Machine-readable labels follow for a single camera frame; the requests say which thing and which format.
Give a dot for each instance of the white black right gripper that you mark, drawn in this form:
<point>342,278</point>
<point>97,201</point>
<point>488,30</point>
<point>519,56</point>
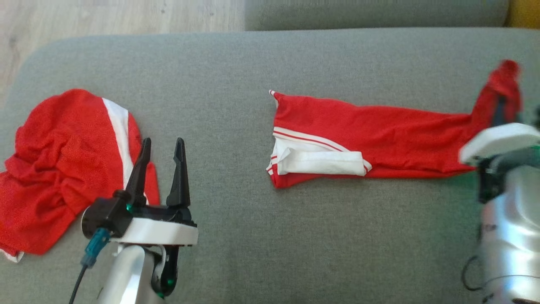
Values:
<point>498,141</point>

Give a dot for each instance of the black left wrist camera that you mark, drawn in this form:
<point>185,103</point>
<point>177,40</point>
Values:
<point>105,213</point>

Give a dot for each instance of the large yellow sofa back cushion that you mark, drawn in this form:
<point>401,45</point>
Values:
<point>525,12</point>

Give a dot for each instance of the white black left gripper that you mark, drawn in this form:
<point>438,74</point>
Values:
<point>160,232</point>

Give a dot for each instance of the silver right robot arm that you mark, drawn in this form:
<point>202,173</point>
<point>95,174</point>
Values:
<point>514,236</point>

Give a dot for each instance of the red mesh shorts white stripe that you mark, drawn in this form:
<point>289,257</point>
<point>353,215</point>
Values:
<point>59,169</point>

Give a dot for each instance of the red jersey shirt with print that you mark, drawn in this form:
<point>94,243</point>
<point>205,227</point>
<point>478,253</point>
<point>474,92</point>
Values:
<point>379,131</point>

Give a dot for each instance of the large grey sofa ottoman cushion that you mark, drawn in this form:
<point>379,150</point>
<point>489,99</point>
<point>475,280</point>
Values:
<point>274,245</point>

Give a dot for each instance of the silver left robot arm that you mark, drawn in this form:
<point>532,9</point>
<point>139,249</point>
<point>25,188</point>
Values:
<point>126,274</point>

